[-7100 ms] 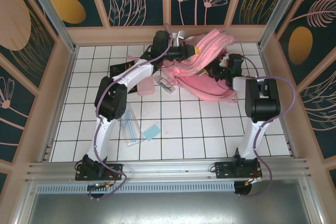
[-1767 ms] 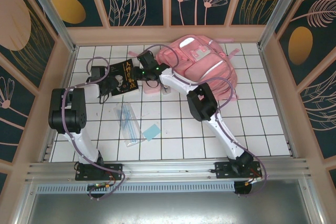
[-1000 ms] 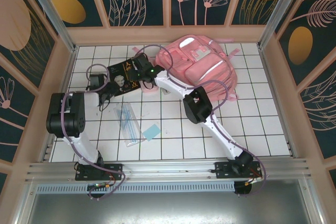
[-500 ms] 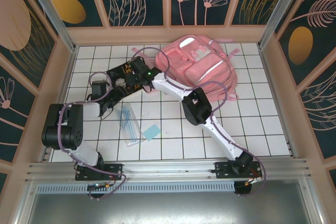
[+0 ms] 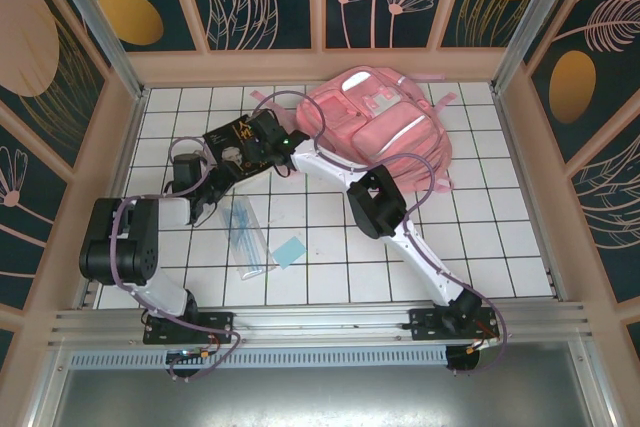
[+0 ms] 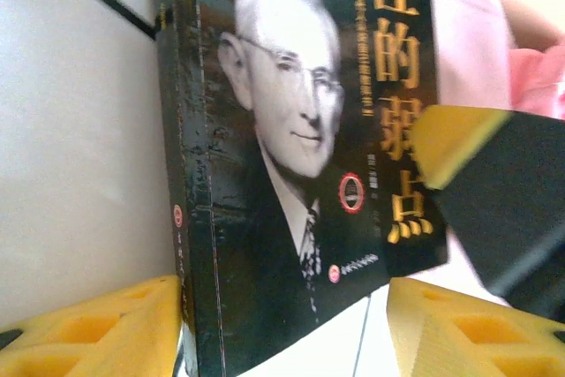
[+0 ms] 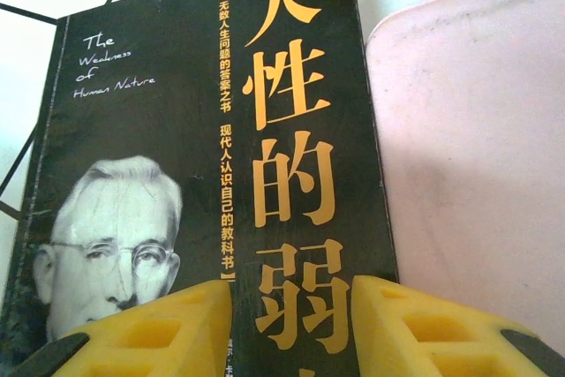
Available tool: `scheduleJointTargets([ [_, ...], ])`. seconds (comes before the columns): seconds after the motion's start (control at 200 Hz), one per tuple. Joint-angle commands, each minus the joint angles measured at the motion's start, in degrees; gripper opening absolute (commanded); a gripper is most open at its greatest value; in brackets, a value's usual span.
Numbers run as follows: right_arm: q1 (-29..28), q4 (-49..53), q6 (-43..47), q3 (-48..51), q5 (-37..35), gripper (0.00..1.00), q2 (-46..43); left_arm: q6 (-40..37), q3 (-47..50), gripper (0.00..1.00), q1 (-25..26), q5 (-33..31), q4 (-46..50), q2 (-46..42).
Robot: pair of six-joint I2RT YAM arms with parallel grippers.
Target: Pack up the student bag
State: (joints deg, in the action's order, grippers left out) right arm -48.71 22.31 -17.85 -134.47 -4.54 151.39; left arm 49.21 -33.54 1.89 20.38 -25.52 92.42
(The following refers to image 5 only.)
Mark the black book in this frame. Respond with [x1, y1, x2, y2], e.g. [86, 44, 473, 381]
[202, 114, 281, 181]

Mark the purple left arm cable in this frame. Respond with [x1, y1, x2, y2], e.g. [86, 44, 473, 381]
[110, 135, 246, 383]

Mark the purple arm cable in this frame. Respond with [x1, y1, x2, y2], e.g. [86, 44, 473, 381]
[252, 90, 510, 378]
[110, 135, 246, 383]

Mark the pink student backpack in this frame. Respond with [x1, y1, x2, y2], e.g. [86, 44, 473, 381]
[248, 65, 459, 196]

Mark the light blue paper card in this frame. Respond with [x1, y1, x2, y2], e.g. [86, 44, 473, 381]
[269, 235, 308, 270]

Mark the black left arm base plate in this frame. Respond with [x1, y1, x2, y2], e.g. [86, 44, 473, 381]
[143, 311, 236, 346]

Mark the grey metal sheet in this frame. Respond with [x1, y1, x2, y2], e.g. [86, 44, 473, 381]
[29, 341, 616, 427]

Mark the long aluminium mounting rail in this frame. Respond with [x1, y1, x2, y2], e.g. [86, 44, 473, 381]
[47, 302, 596, 348]

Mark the aluminium corner post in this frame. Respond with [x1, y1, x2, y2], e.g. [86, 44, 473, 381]
[42, 0, 149, 101]
[492, 0, 584, 93]

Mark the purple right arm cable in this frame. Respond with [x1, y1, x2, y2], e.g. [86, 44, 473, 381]
[252, 90, 510, 378]

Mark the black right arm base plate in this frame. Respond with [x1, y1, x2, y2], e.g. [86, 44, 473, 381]
[408, 307, 501, 341]

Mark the grey slotted cable duct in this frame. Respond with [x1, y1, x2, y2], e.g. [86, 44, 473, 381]
[69, 346, 449, 368]

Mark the clear plastic pencil pouch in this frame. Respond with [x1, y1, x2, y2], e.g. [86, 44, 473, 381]
[218, 191, 276, 281]

